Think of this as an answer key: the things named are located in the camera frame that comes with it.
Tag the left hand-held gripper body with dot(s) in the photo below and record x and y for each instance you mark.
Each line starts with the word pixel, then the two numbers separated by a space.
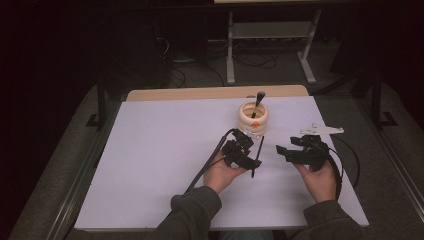
pixel 235 153

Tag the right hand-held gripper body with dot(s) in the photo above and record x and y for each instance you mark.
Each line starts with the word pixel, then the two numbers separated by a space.
pixel 313 151

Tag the thin black pen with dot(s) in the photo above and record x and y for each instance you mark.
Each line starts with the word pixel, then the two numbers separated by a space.
pixel 261 145

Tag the cream ribbed cup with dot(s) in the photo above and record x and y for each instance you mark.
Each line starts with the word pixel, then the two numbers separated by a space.
pixel 248 123

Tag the black makeup brush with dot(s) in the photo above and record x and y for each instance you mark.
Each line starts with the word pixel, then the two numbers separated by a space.
pixel 258 100

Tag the person's left hand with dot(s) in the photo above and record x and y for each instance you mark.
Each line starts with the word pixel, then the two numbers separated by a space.
pixel 220 173

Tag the person's right hand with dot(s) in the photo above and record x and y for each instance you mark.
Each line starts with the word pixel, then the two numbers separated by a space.
pixel 318 183

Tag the black metal stand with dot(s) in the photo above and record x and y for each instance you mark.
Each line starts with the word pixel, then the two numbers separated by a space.
pixel 377 100
pixel 101 103

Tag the white board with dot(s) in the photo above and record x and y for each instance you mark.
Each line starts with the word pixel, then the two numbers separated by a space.
pixel 150 166

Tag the white metal stand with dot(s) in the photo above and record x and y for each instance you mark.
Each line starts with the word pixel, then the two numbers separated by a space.
pixel 270 30

